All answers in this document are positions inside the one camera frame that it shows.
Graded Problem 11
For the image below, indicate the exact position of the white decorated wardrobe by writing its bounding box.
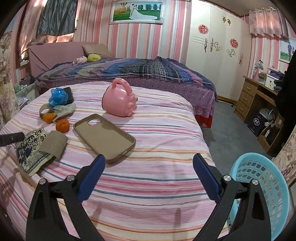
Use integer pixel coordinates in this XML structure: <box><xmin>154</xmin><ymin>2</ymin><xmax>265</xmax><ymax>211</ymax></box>
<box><xmin>186</xmin><ymin>1</ymin><xmax>251</xmax><ymax>101</ymax></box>

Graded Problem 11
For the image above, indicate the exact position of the brown paper piece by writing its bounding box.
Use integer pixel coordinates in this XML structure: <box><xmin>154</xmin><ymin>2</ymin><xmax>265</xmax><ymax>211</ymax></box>
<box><xmin>39</xmin><ymin>131</ymin><xmax>68</xmax><ymax>160</ymax></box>

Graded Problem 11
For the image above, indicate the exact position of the yellow plush toy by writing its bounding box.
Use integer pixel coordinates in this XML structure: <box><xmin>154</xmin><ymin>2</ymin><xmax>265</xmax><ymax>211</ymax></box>
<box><xmin>87</xmin><ymin>53</ymin><xmax>101</xmax><ymax>62</ymax></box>

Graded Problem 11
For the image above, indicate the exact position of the tan phone case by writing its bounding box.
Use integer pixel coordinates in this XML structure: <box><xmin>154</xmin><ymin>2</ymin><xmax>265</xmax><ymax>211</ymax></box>
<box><xmin>73</xmin><ymin>114</ymin><xmax>136</xmax><ymax>164</ymax></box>

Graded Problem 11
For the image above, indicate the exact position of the purple plaid bed quilt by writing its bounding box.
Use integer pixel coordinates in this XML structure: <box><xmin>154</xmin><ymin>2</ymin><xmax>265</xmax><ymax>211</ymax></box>
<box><xmin>35</xmin><ymin>56</ymin><xmax>217</xmax><ymax>96</ymax></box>

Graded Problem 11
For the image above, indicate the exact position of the printed snack wrapper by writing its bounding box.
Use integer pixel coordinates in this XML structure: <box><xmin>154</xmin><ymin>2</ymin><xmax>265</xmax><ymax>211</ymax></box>
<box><xmin>16</xmin><ymin>128</ymin><xmax>55</xmax><ymax>176</ymax></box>

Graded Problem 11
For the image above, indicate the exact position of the small orange tangerine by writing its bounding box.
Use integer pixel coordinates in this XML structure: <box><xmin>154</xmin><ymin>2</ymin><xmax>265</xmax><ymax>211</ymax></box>
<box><xmin>56</xmin><ymin>118</ymin><xmax>70</xmax><ymax>133</ymax></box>

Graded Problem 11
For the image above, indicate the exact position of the small framed picture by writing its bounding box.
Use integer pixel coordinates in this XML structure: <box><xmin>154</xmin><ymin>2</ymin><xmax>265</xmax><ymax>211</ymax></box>
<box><xmin>279</xmin><ymin>38</ymin><xmax>296</xmax><ymax>63</ymax></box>

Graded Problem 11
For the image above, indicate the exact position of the black bag under desk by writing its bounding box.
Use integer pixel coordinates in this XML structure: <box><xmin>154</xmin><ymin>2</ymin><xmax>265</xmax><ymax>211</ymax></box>
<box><xmin>247</xmin><ymin>113</ymin><xmax>267</xmax><ymax>137</ymax></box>

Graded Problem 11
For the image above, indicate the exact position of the framed wedding photo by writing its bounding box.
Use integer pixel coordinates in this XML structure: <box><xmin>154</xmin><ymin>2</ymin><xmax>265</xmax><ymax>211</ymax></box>
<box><xmin>109</xmin><ymin>1</ymin><xmax>165</xmax><ymax>25</ymax></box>

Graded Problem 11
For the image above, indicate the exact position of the grey cloth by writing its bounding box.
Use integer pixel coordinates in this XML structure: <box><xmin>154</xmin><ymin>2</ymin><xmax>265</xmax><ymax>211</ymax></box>
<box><xmin>53</xmin><ymin>103</ymin><xmax>76</xmax><ymax>122</ymax></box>
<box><xmin>37</xmin><ymin>0</ymin><xmax>78</xmax><ymax>36</ymax></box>

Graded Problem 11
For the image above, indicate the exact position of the pink window valance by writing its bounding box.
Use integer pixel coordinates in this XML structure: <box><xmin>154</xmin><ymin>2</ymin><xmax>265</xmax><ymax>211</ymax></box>
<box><xmin>249</xmin><ymin>7</ymin><xmax>288</xmax><ymax>38</ymax></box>

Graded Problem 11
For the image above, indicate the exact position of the brown pillow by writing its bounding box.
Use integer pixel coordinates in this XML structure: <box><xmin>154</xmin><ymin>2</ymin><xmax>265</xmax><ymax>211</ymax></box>
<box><xmin>82</xmin><ymin>44</ymin><xmax>111</xmax><ymax>59</ymax></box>

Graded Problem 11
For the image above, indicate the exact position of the grey hanging cloth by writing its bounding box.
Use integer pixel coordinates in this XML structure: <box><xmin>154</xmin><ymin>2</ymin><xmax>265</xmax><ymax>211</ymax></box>
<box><xmin>37</xmin><ymin>0</ymin><xmax>78</xmax><ymax>36</ymax></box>

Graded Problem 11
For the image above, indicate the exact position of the mauve bed headboard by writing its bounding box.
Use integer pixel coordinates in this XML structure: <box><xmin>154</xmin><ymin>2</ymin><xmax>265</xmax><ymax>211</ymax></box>
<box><xmin>27</xmin><ymin>42</ymin><xmax>93</xmax><ymax>77</ymax></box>

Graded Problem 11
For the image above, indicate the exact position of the light blue plastic basket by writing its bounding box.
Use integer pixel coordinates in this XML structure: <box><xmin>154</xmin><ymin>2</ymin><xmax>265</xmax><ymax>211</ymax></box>
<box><xmin>230</xmin><ymin>153</ymin><xmax>290</xmax><ymax>240</ymax></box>

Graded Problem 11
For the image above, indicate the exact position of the wooden desk with drawers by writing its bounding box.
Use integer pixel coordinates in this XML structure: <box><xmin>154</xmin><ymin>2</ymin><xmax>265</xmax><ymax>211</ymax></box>
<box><xmin>234</xmin><ymin>76</ymin><xmax>284</xmax><ymax>157</ymax></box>

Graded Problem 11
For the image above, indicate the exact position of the pink plush toy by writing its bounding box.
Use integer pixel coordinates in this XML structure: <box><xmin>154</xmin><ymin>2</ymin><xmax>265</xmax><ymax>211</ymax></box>
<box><xmin>72</xmin><ymin>56</ymin><xmax>87</xmax><ymax>66</ymax></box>

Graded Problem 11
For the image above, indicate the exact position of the black rectangular case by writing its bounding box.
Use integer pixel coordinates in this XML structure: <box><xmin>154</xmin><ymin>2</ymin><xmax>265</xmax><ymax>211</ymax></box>
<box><xmin>63</xmin><ymin>87</ymin><xmax>74</xmax><ymax>105</ymax></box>

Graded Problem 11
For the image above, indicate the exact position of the pink striped bedsheet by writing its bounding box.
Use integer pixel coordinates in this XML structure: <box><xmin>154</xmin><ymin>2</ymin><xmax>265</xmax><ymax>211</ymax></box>
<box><xmin>1</xmin><ymin>82</ymin><xmax>216</xmax><ymax>240</ymax></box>

